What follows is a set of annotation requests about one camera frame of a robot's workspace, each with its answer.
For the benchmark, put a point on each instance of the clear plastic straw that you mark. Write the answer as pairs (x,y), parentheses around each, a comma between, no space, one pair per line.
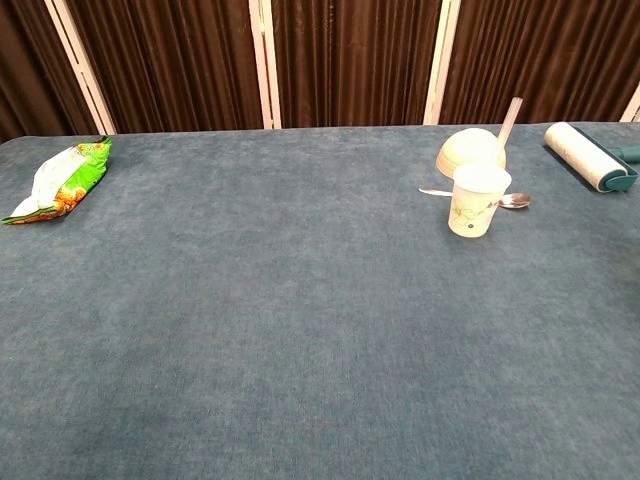
(510,122)

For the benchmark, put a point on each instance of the white paper cup floral print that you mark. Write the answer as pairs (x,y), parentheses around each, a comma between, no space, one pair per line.
(472,210)

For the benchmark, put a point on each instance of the blue velvet tablecloth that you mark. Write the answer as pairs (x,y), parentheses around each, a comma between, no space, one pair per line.
(250,325)

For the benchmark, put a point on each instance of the cream upturned bowl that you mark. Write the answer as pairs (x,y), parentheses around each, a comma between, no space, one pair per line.
(470,147)

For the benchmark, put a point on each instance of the brown pleated curtain panel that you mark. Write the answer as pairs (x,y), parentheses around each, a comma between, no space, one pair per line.
(560,60)
(30,65)
(170,65)
(350,65)

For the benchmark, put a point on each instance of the metal spoon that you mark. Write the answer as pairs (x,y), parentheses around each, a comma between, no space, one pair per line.
(517,201)

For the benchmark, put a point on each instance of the green white snack bag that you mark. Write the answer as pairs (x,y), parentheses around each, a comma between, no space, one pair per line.
(75,175)

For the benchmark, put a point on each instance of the teal lint roller white roll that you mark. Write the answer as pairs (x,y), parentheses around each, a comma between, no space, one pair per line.
(580,152)

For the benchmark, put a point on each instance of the white screen frame post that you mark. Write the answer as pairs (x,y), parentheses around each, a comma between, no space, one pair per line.
(85,75)
(634,107)
(263,75)
(440,75)

